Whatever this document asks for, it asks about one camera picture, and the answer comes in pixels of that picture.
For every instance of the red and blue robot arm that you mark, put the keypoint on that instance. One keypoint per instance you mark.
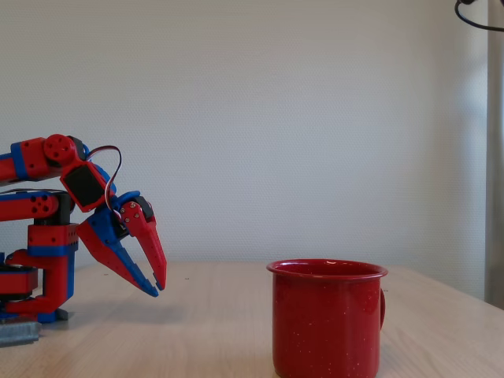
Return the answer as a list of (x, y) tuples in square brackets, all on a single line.
[(51, 236)]

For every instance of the red enamel mug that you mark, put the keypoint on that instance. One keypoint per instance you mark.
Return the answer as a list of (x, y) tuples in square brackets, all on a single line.
[(327, 323)]

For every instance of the grey vertical curtain strip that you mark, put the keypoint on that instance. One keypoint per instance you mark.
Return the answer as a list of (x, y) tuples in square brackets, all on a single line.
[(495, 157)]

